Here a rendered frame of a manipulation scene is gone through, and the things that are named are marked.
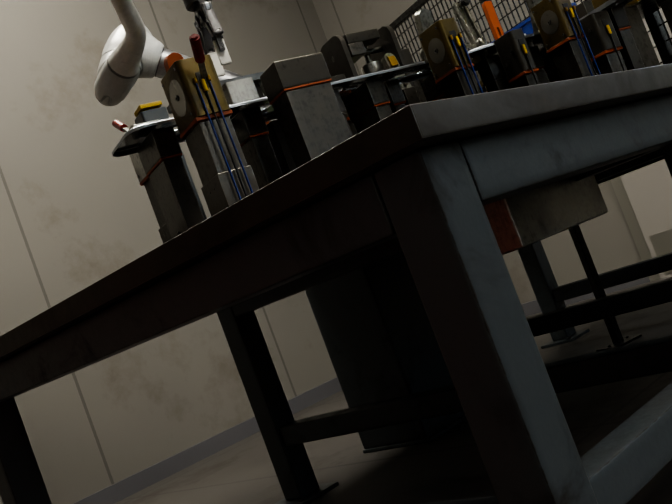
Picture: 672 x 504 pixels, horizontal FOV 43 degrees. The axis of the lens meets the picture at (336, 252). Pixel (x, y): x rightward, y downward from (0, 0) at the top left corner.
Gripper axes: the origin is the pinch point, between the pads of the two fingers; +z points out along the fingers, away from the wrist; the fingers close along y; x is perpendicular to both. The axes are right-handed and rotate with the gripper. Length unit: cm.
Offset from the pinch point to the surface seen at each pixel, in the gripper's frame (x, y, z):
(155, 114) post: -23.8, 8.6, 11.9
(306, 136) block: -7, 57, 38
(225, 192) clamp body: -29, 63, 45
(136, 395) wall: -32, -211, 83
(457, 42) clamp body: 39, 52, 26
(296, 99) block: -6, 57, 30
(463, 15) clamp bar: 72, 9, 7
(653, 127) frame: 30, 109, 63
